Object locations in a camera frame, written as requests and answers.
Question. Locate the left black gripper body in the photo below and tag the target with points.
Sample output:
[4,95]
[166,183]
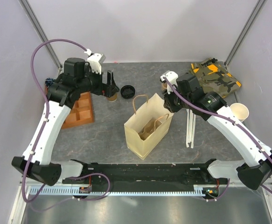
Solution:
[98,87]

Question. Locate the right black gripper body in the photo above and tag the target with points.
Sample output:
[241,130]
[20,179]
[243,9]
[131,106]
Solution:
[175,101]

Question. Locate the single brown paper cup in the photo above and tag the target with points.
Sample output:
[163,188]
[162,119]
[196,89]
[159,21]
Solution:
[113,98]

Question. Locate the brown cardboard cup carrier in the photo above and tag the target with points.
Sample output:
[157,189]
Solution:
[164,88]
[149,128]

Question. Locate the beige paper bag with handles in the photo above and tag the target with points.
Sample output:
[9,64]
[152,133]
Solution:
[152,109]

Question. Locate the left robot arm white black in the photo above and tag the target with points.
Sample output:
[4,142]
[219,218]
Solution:
[79,76]

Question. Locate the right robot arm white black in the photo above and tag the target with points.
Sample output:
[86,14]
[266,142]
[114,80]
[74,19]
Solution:
[256,166]

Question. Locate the black cup lid on table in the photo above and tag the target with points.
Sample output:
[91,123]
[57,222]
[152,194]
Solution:
[127,92]

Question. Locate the white wrapped straw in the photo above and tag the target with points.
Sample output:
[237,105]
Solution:
[189,127]
[193,129]

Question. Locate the orange compartment tray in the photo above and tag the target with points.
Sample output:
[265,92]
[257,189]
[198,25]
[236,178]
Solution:
[81,108]

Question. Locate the camouflage folded cloth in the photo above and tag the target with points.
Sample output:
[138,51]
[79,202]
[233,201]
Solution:
[212,76]

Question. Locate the blue patterned rolled cloth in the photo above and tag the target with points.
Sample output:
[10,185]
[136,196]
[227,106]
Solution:
[49,82]

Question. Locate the stack of paper cups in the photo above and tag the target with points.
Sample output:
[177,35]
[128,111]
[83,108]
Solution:
[240,111]

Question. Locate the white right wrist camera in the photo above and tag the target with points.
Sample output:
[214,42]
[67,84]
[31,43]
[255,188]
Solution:
[171,76]

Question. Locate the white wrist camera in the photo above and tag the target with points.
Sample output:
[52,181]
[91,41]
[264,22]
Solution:
[171,76]
[95,60]

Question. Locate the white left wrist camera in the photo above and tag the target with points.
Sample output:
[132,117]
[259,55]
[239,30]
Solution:
[95,60]

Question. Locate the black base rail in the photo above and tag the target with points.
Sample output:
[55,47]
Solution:
[146,176]

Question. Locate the slotted cable duct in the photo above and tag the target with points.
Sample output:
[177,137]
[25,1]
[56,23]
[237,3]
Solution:
[79,191]

